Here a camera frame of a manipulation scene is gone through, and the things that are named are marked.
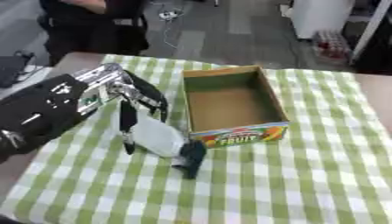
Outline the grey and black soft toy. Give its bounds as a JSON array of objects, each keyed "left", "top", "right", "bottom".
[{"left": 129, "top": 114, "right": 208, "bottom": 180}]

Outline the person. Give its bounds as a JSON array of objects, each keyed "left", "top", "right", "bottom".
[{"left": 37, "top": 0, "right": 152, "bottom": 67}]

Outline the white slanted post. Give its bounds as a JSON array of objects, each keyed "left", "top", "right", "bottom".
[{"left": 349, "top": 0, "right": 392, "bottom": 63}]

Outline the white cabinet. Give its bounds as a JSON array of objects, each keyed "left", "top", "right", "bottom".
[{"left": 288, "top": 0, "right": 357, "bottom": 40}]

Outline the cardboard box with printed front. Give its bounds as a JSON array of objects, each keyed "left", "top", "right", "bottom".
[{"left": 180, "top": 65, "right": 291, "bottom": 150}]

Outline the pack of red cans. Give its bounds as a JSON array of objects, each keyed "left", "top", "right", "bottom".
[{"left": 311, "top": 29, "right": 355, "bottom": 60}]

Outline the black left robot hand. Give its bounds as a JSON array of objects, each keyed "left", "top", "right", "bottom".
[{"left": 111, "top": 69, "right": 172, "bottom": 156}]

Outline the white power strip with cable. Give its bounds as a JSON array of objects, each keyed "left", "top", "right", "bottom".
[{"left": 156, "top": 2, "right": 187, "bottom": 50}]

